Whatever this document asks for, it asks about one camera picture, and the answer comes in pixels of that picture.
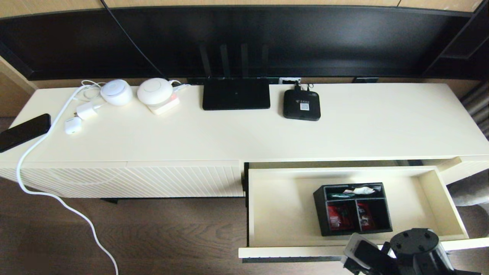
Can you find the white cream packet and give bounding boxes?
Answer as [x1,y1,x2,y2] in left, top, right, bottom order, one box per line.
[343,186,382,196]

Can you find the black television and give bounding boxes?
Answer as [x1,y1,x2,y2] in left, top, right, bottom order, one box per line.
[0,5,489,81]

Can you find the thin white cable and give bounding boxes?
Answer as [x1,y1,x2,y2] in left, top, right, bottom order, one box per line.
[73,79,107,102]

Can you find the black shelf unit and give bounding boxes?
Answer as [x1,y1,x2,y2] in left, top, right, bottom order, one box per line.
[422,0,489,81]

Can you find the grey plush cushion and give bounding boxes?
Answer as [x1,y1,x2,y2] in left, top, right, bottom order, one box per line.
[448,171,489,207]

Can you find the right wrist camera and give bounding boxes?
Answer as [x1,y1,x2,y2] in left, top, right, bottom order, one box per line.
[343,232,382,270]

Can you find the pink white base block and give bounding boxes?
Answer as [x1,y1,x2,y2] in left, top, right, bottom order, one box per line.
[147,93,181,115]

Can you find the white charger adapter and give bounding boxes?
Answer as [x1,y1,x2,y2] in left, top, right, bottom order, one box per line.
[73,100,100,121]

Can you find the black television cable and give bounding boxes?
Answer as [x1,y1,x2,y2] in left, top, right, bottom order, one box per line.
[100,0,168,79]

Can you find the black smartphone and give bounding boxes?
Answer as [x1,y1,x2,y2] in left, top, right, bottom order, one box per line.
[0,113,52,153]

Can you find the black compartment organizer box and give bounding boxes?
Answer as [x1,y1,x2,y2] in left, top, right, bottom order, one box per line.
[313,183,393,236]

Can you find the thick white cable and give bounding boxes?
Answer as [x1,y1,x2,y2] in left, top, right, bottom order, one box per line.
[16,84,120,275]

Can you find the cream TV cabinet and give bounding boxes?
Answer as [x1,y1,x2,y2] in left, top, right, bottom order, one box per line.
[0,82,489,199]

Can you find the white dome lamp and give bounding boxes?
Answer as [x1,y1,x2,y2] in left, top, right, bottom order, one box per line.
[137,78,174,106]

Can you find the red Nescafe coffee sachet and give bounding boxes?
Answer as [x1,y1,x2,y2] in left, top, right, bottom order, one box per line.
[357,202,377,231]

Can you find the white earbuds case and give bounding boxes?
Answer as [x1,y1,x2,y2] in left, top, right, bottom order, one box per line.
[64,116,83,135]

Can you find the grey curtain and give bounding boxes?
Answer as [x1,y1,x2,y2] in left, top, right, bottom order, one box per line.
[460,81,489,140]

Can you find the cream cabinet drawer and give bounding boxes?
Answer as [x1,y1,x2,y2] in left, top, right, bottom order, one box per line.
[238,160,489,264]

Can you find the red sachet white nutrition label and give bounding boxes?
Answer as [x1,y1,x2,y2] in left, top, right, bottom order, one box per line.
[327,204,355,231]

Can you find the black router with antennas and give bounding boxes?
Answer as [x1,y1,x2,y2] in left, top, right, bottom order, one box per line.
[197,42,271,110]

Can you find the white round speaker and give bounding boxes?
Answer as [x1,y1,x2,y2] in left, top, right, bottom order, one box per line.
[100,79,133,106]

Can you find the black set-top box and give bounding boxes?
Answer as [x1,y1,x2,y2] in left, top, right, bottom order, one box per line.
[283,89,321,121]

